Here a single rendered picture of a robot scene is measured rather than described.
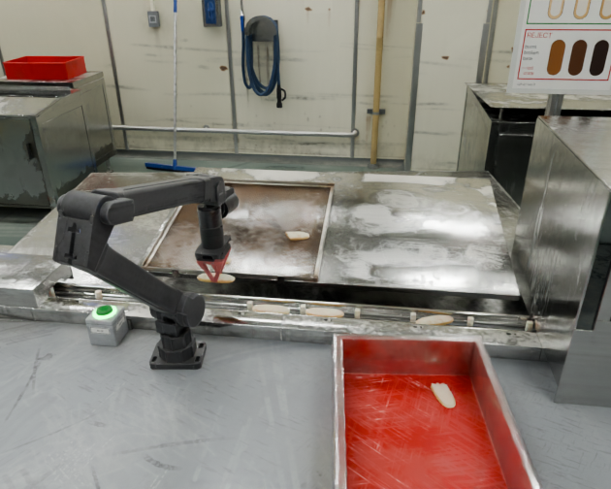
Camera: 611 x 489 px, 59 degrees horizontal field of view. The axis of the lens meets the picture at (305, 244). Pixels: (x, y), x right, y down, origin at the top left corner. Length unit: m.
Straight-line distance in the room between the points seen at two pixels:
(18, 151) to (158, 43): 1.77
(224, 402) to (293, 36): 4.05
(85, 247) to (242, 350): 0.53
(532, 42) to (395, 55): 3.05
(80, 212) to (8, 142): 3.18
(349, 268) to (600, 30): 1.06
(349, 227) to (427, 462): 0.81
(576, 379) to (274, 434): 0.63
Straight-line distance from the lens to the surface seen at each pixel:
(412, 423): 1.17
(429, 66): 4.63
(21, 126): 4.05
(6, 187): 4.30
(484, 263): 1.59
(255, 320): 1.37
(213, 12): 4.91
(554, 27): 1.94
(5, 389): 1.40
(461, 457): 1.13
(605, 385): 1.30
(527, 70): 1.94
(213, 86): 5.18
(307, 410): 1.18
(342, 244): 1.60
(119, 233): 2.00
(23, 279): 1.61
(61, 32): 5.68
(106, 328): 1.40
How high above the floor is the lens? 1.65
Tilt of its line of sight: 27 degrees down
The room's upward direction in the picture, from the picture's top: straight up
